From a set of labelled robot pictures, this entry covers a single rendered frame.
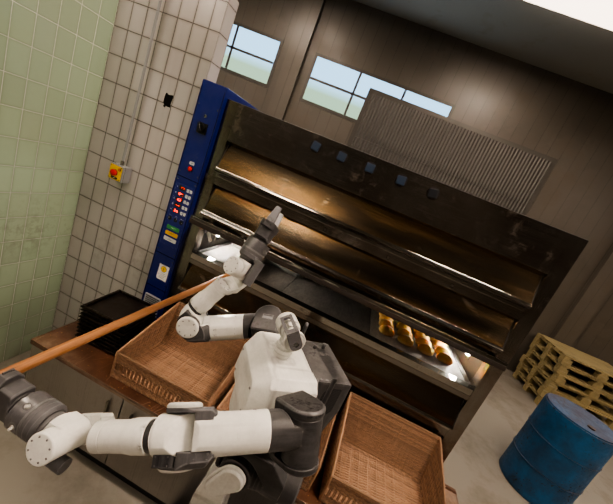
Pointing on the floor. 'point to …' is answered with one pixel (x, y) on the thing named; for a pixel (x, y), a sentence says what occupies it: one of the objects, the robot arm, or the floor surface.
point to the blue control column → (194, 151)
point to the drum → (557, 452)
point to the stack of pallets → (577, 380)
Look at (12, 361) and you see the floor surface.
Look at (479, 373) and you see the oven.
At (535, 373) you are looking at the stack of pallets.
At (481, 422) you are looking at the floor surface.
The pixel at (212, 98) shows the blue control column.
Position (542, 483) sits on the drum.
